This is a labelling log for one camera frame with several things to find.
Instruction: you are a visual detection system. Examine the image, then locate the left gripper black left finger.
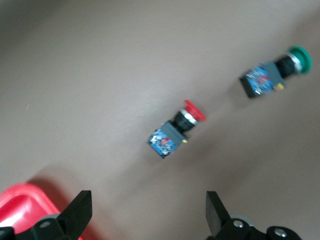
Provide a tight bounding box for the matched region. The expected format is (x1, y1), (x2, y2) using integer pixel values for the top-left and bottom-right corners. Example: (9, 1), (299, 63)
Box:
(13, 190), (93, 240)

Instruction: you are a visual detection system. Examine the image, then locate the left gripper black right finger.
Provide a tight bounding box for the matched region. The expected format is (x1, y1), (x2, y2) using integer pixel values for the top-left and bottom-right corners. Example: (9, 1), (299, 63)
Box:
(206, 191), (267, 240)

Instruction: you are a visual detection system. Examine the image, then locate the red plastic tray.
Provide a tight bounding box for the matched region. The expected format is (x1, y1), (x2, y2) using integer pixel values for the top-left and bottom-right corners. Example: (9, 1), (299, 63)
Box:
(0, 183), (87, 240)

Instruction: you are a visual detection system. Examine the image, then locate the red mushroom push button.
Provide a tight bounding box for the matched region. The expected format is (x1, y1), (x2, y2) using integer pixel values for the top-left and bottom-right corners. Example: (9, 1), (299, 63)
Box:
(146, 99), (207, 160)

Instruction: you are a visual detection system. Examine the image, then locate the green mushroom push button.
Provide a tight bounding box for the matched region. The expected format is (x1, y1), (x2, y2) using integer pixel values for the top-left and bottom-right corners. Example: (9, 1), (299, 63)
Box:
(239, 45), (314, 100)

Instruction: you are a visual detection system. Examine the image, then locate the brown table cover sheet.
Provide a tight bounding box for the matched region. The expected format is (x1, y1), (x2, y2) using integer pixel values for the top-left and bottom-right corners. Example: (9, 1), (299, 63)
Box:
(0, 0), (320, 240)

